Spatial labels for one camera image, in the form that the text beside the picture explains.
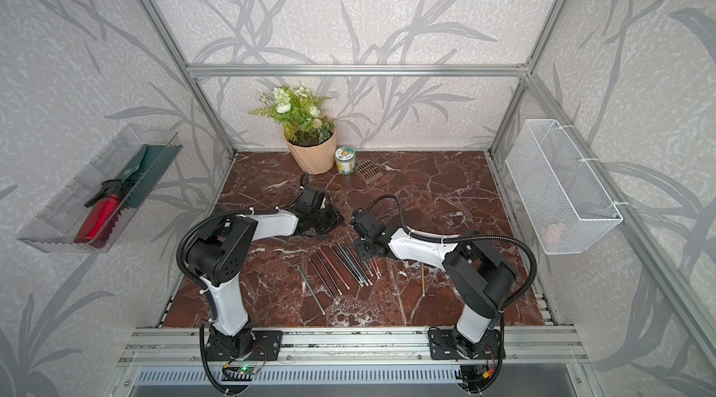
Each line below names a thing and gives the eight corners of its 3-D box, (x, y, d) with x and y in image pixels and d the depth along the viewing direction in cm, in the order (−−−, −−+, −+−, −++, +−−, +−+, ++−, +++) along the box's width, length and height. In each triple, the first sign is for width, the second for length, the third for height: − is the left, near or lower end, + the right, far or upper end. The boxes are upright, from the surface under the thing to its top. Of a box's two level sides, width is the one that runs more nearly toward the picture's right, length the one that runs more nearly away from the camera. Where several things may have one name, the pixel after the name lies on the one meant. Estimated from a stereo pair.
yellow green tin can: (336, 174, 114) (333, 161, 108) (338, 159, 120) (336, 145, 114) (355, 174, 114) (353, 161, 108) (356, 159, 120) (355, 145, 114)
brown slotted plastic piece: (367, 185, 112) (367, 180, 109) (354, 171, 116) (353, 167, 114) (382, 176, 115) (382, 171, 113) (369, 162, 119) (369, 158, 117)
